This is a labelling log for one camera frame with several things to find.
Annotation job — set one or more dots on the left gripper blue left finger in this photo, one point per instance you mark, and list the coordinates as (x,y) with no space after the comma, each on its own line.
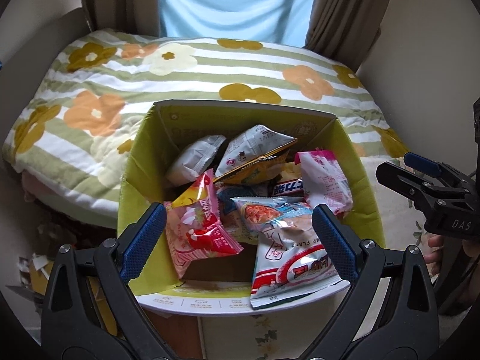
(71,325)

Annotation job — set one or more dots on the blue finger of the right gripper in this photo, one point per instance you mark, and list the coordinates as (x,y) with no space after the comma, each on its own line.
(421,164)

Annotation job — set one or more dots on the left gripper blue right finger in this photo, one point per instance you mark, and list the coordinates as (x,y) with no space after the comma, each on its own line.
(407,325)

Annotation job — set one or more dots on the pink white snack bag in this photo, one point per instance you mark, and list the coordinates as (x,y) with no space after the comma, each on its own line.
(324,182)

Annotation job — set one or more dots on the white small snack packet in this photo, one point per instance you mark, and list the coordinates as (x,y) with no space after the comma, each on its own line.
(194,160)

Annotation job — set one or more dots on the person's right hand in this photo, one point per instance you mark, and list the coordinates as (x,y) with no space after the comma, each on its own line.
(437,243)

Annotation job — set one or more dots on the red white shrimp flakes bag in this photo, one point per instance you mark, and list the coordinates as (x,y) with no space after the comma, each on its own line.
(291,262)

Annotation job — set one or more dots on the pink strawberry snack bag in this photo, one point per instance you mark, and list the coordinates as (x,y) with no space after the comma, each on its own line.
(194,230)

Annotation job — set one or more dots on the yellow-green cardboard box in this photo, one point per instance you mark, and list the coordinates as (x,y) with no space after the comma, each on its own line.
(222,286)

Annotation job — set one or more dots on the yellow dark snack bag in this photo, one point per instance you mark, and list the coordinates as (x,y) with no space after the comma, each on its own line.
(259,170)

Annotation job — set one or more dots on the floral striped green quilt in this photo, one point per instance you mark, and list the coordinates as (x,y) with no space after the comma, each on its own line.
(73,136)

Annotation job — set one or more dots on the right brown curtain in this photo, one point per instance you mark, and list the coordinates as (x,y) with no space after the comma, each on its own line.
(345,30)

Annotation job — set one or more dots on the grey white snack packet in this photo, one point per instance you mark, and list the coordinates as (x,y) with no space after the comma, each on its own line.
(255,142)

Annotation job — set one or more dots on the light blue hanging cloth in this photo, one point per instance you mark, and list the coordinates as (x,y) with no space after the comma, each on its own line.
(283,22)

